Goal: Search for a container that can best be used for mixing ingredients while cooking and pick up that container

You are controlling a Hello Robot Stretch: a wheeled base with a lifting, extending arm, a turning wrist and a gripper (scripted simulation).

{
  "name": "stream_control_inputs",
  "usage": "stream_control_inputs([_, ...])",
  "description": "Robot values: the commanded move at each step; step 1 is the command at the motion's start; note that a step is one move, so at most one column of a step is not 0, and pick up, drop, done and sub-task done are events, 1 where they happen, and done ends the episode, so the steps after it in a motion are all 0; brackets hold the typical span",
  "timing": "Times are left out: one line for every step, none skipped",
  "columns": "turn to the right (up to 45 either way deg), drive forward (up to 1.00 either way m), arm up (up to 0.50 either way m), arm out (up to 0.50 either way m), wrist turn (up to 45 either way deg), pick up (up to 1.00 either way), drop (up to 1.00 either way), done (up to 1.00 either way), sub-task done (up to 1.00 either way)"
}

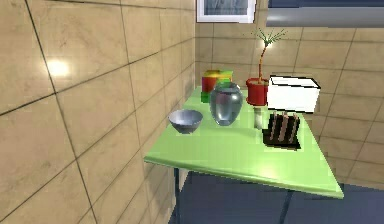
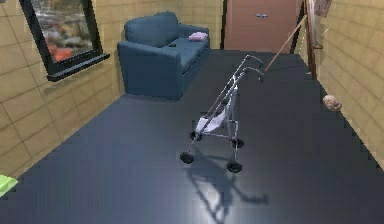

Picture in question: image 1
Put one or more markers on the black rack with brown slats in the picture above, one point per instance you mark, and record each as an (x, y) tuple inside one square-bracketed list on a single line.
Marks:
[(282, 131)]

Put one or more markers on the house plant in red pot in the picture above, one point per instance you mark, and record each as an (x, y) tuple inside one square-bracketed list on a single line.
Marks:
[(257, 91)]

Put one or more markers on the grey glass vase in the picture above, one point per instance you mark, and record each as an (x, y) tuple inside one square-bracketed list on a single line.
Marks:
[(226, 104)]

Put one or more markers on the white box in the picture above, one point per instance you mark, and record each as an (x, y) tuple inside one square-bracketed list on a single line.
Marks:
[(292, 95)]

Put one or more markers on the grey metal mixing bowl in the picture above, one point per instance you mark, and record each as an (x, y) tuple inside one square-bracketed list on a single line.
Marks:
[(185, 121)]

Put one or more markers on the white framed window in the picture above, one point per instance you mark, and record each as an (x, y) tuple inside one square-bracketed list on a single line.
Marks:
[(226, 10)]

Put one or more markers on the red green yellow box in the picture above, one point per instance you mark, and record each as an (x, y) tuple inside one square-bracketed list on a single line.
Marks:
[(211, 82)]

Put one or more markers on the green top blue cabinet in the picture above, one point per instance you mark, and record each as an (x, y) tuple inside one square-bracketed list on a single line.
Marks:
[(233, 156)]

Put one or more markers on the grey blue wall cabinet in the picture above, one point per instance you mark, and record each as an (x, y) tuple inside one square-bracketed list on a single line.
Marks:
[(325, 15)]

